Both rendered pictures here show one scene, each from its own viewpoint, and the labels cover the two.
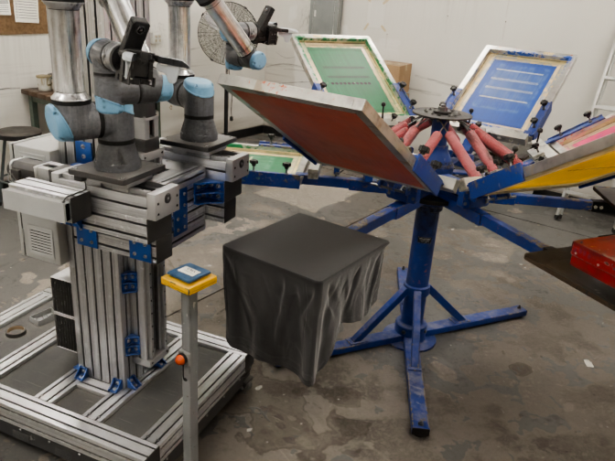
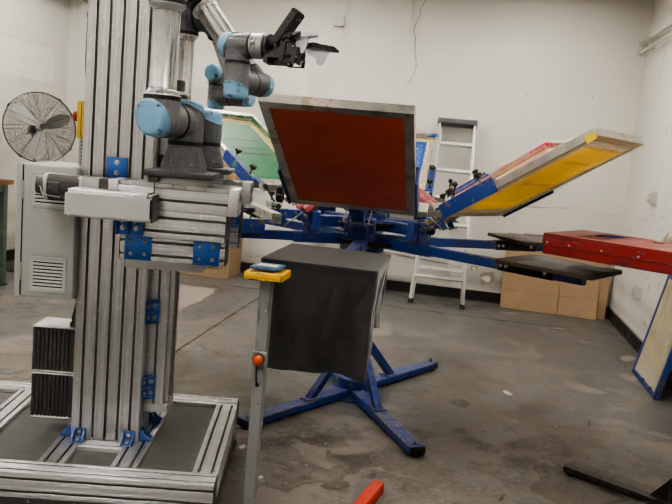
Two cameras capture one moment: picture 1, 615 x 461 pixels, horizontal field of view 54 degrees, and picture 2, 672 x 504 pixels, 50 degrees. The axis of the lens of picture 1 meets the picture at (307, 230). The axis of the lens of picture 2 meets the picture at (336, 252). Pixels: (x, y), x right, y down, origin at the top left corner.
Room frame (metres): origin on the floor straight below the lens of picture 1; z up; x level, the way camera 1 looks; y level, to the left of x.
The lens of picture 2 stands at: (-0.50, 1.17, 1.38)
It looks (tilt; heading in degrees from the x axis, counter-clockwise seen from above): 8 degrees down; 335
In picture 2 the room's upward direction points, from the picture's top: 5 degrees clockwise
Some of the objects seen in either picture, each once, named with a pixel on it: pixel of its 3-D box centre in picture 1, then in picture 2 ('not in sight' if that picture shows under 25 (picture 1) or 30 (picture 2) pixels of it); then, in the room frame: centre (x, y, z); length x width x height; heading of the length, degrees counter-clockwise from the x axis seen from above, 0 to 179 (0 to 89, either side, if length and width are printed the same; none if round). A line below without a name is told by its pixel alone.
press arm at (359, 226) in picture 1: (371, 223); (348, 254); (2.54, -0.28, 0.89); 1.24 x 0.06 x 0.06; 146
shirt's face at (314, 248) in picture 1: (307, 243); (330, 256); (2.13, -0.01, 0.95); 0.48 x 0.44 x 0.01; 146
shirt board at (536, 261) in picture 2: (521, 237); (473, 257); (2.45, -0.92, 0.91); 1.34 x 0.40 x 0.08; 26
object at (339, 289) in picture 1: (350, 308); (376, 313); (2.02, -0.18, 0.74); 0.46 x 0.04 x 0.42; 146
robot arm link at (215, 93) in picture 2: (236, 56); (219, 97); (2.67, 0.35, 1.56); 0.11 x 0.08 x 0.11; 44
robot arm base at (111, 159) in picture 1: (117, 152); (184, 156); (1.95, 0.65, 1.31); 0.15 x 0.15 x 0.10
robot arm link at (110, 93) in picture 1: (114, 91); (239, 80); (1.67, 0.55, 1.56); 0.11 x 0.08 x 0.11; 132
